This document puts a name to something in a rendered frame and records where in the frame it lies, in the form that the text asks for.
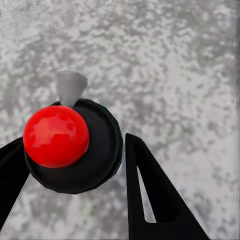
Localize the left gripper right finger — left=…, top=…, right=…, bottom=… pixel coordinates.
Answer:
left=124, top=133, right=208, bottom=240

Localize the insectifuge atomizer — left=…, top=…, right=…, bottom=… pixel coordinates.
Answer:
left=23, top=70, right=124, bottom=195

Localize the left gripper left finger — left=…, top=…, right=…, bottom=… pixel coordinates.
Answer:
left=0, top=136, right=31, bottom=231

